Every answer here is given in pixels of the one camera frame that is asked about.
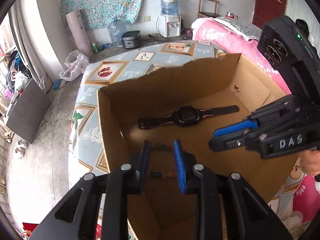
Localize pink floral blanket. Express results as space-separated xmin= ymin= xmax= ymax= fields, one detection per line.
xmin=191 ymin=18 xmax=319 ymax=223

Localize fruit-print tablecloth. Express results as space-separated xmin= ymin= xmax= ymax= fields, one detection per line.
xmin=68 ymin=41 xmax=311 ymax=238

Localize black rice cooker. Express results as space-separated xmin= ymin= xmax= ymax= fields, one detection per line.
xmin=121 ymin=30 xmax=142 ymax=49

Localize blue water bottle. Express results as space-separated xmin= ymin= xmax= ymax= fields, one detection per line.
xmin=161 ymin=0 xmax=178 ymax=16

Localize black smart watch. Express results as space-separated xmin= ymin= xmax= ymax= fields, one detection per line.
xmin=138 ymin=105 xmax=240 ymax=130

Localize wooden chair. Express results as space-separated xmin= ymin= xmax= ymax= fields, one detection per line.
xmin=197 ymin=0 xmax=220 ymax=18

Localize grey curtain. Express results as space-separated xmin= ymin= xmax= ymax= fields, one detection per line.
xmin=8 ymin=0 xmax=53 ymax=93

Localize person's right hand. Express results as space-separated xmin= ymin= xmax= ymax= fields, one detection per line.
xmin=298 ymin=150 xmax=320 ymax=177

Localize grey patterned pillow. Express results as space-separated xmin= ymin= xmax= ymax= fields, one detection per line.
xmin=213 ymin=16 xmax=262 ymax=41

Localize multicolour bead bracelet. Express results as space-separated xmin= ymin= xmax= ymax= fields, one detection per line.
xmin=147 ymin=142 xmax=187 ymax=180

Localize grey storage box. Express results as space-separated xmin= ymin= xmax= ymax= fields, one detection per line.
xmin=4 ymin=79 xmax=52 ymax=144

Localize dark red door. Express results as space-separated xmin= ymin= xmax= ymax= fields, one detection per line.
xmin=252 ymin=0 xmax=287 ymax=29

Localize brown cardboard box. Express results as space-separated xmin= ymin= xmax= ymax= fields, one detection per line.
xmin=97 ymin=54 xmax=298 ymax=239

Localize pink rolled mat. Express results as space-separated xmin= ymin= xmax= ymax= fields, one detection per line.
xmin=66 ymin=9 xmax=93 ymax=57

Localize white plastic bag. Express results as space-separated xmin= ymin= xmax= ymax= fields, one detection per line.
xmin=59 ymin=50 xmax=89 ymax=82

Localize white water dispenser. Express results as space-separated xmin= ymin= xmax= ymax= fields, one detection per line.
xmin=157 ymin=15 xmax=181 ymax=38

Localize person with black hair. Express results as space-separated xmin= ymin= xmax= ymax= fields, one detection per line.
xmin=295 ymin=18 xmax=316 ymax=47

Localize hanging clothes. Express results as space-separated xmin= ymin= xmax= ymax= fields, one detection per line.
xmin=3 ymin=50 xmax=33 ymax=99

